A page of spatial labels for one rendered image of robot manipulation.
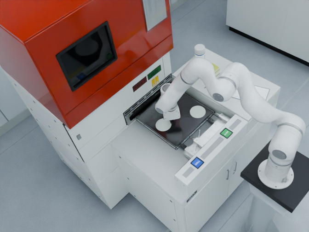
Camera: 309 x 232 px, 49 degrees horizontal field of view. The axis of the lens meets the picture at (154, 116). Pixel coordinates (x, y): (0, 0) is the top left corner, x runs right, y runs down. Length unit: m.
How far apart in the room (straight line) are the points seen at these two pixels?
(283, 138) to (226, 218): 1.30
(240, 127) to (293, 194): 0.46
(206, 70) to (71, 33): 0.62
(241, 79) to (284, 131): 0.31
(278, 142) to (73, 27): 1.04
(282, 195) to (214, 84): 0.76
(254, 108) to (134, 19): 0.74
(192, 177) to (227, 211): 1.01
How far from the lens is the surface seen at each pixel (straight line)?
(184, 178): 1.85
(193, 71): 1.60
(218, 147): 1.95
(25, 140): 3.57
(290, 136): 1.65
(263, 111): 1.60
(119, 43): 1.75
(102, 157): 2.26
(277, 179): 1.95
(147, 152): 2.12
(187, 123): 2.12
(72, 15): 1.51
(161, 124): 2.13
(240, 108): 2.12
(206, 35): 4.14
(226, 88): 1.51
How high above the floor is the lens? 2.61
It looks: 52 degrees down
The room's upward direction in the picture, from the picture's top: 11 degrees counter-clockwise
